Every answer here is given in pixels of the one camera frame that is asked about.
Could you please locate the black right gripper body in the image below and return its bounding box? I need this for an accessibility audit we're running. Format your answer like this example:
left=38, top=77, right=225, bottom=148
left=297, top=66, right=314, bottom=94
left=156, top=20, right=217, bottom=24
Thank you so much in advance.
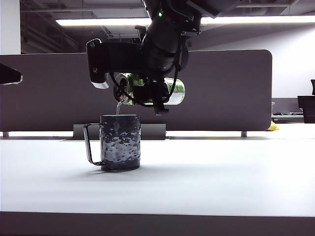
left=133, top=82, right=170, bottom=106

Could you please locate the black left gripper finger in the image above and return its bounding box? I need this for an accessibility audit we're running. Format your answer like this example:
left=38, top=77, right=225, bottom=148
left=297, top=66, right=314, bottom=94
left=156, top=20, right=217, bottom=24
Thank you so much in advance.
left=0, top=63, right=23, bottom=86

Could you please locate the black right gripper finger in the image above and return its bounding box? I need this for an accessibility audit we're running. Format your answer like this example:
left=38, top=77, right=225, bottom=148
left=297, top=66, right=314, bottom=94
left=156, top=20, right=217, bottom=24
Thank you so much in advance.
left=154, top=103, right=170, bottom=116

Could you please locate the green energy drink can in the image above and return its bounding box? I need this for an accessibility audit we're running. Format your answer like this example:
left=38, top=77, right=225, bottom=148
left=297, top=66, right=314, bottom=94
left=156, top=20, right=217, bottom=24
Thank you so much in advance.
left=113, top=73, right=187, bottom=106

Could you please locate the grey desk divider panel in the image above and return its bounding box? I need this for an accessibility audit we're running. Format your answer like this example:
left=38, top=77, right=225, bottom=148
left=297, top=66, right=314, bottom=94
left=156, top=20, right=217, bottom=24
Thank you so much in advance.
left=0, top=49, right=273, bottom=133

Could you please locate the dark translucent textured mug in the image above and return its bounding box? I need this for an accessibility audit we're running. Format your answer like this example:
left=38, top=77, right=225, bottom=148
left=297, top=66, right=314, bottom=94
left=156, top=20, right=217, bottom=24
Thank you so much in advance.
left=83, top=114, right=141, bottom=172

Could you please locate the long ceiling light strip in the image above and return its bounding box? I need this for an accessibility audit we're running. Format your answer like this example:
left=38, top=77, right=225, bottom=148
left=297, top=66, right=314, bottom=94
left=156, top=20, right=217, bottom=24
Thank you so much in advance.
left=55, top=16, right=315, bottom=27

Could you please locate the black desk furniture block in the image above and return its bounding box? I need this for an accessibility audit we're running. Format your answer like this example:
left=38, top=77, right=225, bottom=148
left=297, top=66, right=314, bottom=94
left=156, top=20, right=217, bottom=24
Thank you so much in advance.
left=297, top=95, right=315, bottom=124

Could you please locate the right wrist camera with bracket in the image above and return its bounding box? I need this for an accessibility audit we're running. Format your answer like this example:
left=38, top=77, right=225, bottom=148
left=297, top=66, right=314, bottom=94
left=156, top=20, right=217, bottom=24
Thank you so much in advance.
left=86, top=38, right=143, bottom=89

